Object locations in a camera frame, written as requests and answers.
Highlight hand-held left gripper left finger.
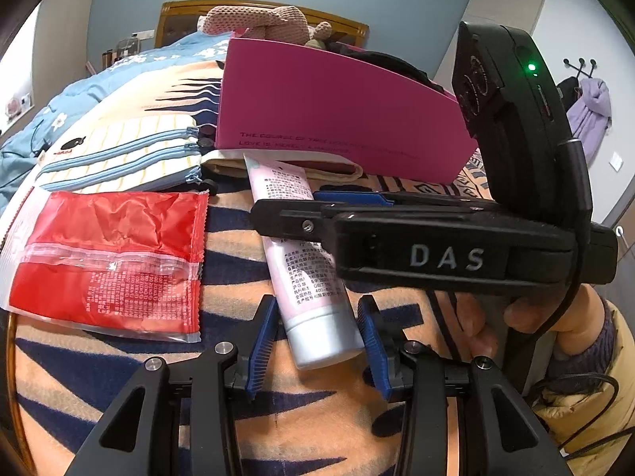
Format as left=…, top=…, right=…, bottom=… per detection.
left=64, top=295, right=279, bottom=476

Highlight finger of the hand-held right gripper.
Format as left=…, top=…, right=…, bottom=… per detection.
left=312, top=189, right=497, bottom=216
left=250, top=199, right=348, bottom=249

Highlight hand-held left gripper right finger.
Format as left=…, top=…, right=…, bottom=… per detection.
left=357, top=295, right=571, bottom=476

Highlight pink cream tube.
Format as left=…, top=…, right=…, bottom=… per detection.
left=243, top=153, right=365, bottom=370

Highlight pink cardboard box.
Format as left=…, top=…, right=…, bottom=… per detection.
left=217, top=36, right=479, bottom=184

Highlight person's right forearm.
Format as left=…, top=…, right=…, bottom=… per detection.
left=538, top=297, right=635, bottom=476

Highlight person's right hand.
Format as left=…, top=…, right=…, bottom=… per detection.
left=454, top=285, right=603, bottom=358

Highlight beige fabric pouch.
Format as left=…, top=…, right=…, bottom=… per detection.
left=201, top=151, right=365, bottom=182

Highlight purple garment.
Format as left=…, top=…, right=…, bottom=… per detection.
left=566, top=78, right=612, bottom=159

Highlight black coat hooks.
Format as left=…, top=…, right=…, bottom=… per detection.
left=563, top=57, right=598, bottom=80

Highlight beige door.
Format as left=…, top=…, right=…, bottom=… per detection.
left=437, top=0, right=549, bottom=90

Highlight tiger striped blanket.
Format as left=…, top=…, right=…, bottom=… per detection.
left=0, top=57, right=527, bottom=476

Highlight black cloth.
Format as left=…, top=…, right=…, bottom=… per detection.
left=327, top=42, right=447, bottom=94

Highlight striped zipper pencil case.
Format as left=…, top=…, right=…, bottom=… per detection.
left=37, top=114, right=219, bottom=194

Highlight red snack packet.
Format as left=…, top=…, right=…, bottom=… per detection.
left=0, top=186, right=210, bottom=344

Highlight pink knitted stuffed toy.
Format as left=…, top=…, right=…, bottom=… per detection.
left=198, top=5, right=333, bottom=48

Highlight wooden headboard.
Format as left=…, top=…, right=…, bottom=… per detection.
left=155, top=1, right=370, bottom=50

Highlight blue flowered quilt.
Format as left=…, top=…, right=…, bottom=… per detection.
left=0, top=30, right=234, bottom=209

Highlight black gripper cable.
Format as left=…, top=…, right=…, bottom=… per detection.
left=526, top=139, right=635, bottom=457

